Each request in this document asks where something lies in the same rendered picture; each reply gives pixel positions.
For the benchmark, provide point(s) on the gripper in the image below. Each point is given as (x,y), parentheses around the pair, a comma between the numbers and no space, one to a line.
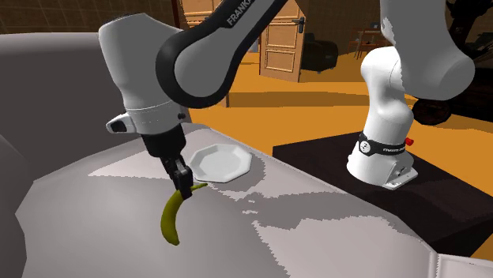
(163,141)

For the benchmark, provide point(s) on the green yellow banana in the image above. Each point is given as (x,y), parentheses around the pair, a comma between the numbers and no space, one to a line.
(169,221)

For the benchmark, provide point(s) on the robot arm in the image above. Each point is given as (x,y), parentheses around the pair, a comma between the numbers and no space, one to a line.
(135,77)

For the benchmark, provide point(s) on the white octagonal plate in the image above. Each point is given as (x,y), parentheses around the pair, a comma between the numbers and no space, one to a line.
(221,163)

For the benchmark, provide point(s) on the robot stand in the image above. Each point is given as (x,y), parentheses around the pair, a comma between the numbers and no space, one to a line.
(327,169)

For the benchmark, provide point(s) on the wooden panel door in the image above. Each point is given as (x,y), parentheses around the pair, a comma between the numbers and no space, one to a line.
(281,42)

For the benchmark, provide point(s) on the black armchair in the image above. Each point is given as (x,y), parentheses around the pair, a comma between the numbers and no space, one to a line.
(319,54)

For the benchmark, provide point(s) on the wooden table with chairs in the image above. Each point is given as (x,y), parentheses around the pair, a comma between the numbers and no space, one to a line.
(366,36)

